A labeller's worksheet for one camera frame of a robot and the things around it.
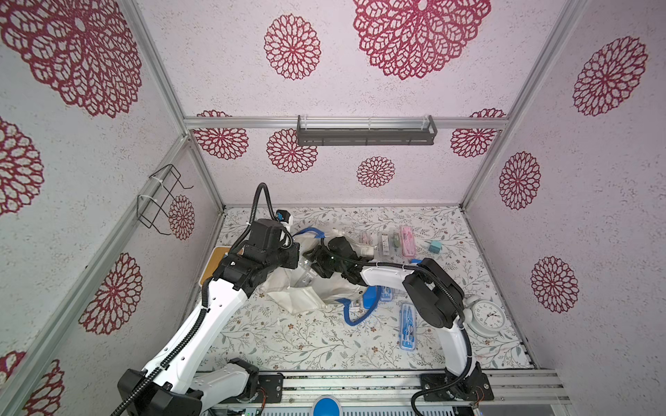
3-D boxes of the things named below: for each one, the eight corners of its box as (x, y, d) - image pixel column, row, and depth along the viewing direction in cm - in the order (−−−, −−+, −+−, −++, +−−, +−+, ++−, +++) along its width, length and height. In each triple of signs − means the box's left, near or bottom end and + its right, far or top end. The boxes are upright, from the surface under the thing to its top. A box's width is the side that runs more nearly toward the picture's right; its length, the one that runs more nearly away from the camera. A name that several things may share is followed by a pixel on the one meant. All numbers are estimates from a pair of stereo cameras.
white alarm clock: (459, 327, 88) (465, 321, 84) (465, 299, 94) (471, 293, 90) (495, 343, 84) (503, 339, 80) (499, 313, 91) (507, 308, 87)
